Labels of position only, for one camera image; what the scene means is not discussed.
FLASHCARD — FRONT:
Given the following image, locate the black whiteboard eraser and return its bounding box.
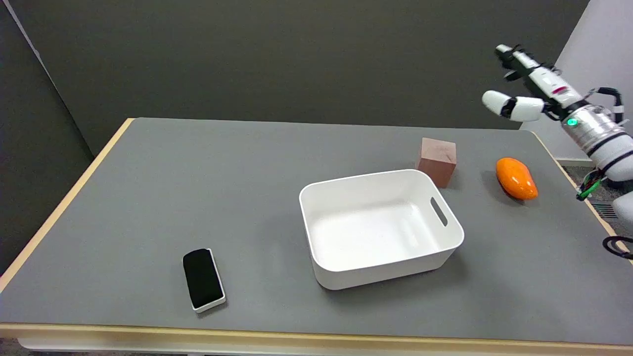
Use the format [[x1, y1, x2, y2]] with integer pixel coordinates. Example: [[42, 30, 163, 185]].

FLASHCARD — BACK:
[[182, 248, 226, 313]]

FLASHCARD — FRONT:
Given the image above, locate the orange mango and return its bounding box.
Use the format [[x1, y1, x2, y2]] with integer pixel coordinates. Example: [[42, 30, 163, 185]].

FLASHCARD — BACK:
[[496, 157, 539, 201]]

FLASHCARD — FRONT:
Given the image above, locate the black looped cable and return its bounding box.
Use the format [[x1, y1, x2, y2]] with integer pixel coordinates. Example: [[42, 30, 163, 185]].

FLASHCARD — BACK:
[[602, 236, 633, 260]]

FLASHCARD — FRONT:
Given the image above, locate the grey table mat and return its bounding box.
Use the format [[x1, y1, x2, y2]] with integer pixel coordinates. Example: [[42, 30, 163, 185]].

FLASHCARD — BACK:
[[0, 117, 633, 346]]

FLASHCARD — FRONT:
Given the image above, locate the white plastic bin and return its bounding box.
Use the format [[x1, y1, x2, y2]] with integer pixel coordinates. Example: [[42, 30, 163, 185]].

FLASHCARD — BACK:
[[299, 169, 465, 291]]

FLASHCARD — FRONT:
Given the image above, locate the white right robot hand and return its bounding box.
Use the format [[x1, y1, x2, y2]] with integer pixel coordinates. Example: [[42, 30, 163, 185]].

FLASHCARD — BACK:
[[482, 44, 587, 123]]

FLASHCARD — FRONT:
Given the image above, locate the green wire bundle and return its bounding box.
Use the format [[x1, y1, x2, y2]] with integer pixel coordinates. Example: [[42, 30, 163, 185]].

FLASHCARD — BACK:
[[576, 171, 606, 201]]

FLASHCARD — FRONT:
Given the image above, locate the wooden cube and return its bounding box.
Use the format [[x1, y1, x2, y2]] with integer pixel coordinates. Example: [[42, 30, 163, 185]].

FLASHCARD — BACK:
[[415, 137, 457, 189]]

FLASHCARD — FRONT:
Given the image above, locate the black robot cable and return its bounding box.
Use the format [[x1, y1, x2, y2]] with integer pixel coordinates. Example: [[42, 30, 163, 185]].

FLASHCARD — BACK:
[[587, 87, 625, 122]]

